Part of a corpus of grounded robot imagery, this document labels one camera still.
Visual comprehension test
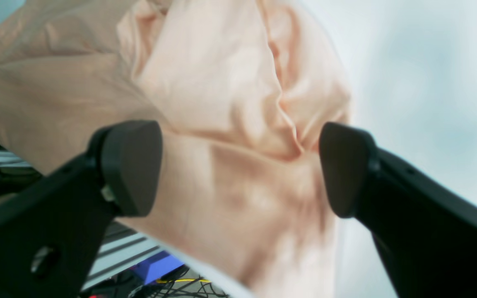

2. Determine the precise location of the yellow cable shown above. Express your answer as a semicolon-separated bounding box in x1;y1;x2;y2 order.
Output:
156;278;212;284

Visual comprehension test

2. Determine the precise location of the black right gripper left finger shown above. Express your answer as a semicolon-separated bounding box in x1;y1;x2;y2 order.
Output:
0;120;163;298

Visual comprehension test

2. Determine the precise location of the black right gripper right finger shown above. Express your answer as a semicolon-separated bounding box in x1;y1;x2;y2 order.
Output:
319;122;477;298

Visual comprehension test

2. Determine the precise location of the peach T-shirt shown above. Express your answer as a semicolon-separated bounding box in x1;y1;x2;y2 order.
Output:
0;0;350;298

